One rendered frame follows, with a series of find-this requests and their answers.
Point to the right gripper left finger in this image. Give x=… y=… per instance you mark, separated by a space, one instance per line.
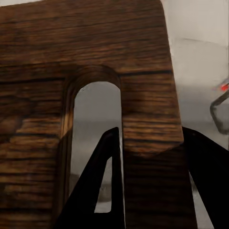
x=78 y=212

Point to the cutting board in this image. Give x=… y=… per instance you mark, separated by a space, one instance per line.
x=50 y=50

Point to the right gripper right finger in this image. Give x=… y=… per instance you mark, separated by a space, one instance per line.
x=208 y=164

